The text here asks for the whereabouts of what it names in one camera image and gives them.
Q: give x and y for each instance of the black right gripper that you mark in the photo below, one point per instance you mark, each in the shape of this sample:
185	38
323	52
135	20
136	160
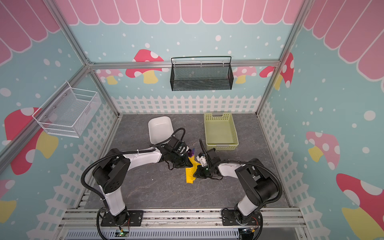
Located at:
202	167

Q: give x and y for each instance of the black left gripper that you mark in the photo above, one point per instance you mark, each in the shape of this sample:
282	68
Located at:
184	163

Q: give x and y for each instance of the yellow paper napkin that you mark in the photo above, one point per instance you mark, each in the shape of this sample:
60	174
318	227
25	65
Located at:
191	171

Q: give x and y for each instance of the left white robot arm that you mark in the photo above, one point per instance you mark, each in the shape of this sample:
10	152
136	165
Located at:
110	171

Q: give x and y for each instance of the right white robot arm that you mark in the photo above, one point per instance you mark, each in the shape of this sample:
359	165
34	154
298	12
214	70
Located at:
261	185

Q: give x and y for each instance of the white plastic tub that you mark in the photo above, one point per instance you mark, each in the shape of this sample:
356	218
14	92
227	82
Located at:
160	129

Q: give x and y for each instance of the green perforated plastic basket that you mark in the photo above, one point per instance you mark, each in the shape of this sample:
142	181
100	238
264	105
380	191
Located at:
220	131

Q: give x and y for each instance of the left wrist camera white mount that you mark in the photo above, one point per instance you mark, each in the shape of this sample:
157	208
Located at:
183	148

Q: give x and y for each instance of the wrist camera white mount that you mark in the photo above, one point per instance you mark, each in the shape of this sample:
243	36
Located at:
183	148
202	160

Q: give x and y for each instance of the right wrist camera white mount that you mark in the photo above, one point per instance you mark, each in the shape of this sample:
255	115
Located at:
202	160

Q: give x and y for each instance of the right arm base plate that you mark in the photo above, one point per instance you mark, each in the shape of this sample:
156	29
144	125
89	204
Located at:
233	217

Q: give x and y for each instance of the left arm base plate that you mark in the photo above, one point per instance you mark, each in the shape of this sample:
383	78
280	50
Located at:
129	218

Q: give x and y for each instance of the black mesh wall basket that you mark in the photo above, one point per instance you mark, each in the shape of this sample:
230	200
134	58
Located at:
208	73

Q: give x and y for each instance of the white wire wall basket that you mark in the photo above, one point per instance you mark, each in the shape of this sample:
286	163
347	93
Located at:
68	112

